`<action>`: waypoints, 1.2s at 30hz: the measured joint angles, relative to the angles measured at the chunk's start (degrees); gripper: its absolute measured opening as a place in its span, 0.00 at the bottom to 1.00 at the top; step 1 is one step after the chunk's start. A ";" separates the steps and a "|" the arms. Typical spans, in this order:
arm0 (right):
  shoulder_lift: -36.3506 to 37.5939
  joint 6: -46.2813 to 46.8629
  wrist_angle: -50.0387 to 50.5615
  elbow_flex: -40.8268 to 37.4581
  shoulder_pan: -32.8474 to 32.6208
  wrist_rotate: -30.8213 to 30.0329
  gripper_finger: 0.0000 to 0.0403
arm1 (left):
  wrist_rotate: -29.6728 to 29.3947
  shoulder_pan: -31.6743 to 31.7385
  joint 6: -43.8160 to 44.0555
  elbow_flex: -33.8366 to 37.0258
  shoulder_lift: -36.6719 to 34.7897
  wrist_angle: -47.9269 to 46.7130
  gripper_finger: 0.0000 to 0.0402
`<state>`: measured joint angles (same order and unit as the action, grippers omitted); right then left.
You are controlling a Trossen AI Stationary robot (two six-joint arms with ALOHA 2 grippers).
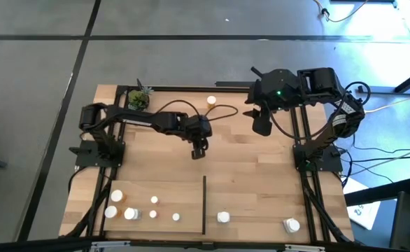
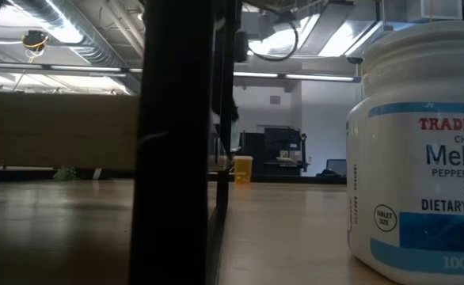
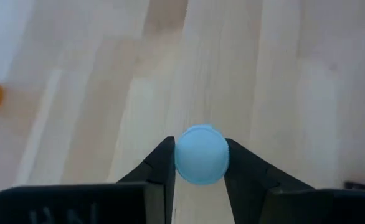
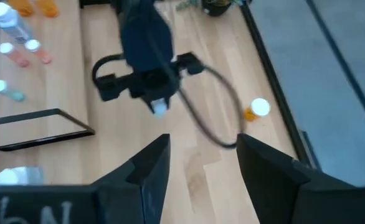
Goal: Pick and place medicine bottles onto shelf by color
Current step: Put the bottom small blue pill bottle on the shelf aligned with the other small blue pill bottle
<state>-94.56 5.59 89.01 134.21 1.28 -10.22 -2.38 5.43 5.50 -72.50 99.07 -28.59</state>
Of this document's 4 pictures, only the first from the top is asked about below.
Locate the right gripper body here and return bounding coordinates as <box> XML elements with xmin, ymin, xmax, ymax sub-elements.
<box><xmin>248</xmin><ymin>75</ymin><xmax>272</xmax><ymax>118</ymax></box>

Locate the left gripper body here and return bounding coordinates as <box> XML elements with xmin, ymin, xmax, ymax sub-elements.
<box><xmin>190</xmin><ymin>115</ymin><xmax>213</xmax><ymax>141</ymax></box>

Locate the succulent plant black pot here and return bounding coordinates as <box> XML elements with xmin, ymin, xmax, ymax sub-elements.
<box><xmin>127</xmin><ymin>78</ymin><xmax>155</xmax><ymax>112</ymax></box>

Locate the grey metal floor bar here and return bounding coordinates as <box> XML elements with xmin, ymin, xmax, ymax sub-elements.
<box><xmin>358</xmin><ymin>85</ymin><xmax>410</xmax><ymax>96</ymax></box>

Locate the white printed sheet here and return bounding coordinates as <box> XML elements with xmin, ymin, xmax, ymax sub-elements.
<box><xmin>342</xmin><ymin>176</ymin><xmax>381</xmax><ymax>231</ymax></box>

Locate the black metal beam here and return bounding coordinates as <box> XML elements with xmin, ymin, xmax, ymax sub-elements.
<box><xmin>344</xmin><ymin>176</ymin><xmax>410</xmax><ymax>207</ymax></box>

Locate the dark grey cabinet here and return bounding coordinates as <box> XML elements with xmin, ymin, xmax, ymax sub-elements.
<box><xmin>388</xmin><ymin>190</ymin><xmax>410</xmax><ymax>252</ymax></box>

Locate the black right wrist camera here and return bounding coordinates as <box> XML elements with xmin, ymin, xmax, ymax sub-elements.
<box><xmin>252</xmin><ymin>116</ymin><xmax>273</xmax><ymax>137</ymax></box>

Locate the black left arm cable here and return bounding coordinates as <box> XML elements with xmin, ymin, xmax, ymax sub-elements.
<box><xmin>155</xmin><ymin>99</ymin><xmax>239</xmax><ymax>123</ymax></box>

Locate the black metal table frame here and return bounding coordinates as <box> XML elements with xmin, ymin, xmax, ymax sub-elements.
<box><xmin>59</xmin><ymin>83</ymin><xmax>355</xmax><ymax>246</ymax></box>

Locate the beige floor cable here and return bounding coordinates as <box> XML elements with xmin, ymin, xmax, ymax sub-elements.
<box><xmin>312</xmin><ymin>0</ymin><xmax>370</xmax><ymax>24</ymax></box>
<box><xmin>344</xmin><ymin>142</ymin><xmax>410</xmax><ymax>176</ymax></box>
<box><xmin>364</xmin><ymin>94</ymin><xmax>410</xmax><ymax>115</ymax></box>

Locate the black frame crossbar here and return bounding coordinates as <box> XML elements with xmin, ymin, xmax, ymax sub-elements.
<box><xmin>0</xmin><ymin>236</ymin><xmax>410</xmax><ymax>252</ymax></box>

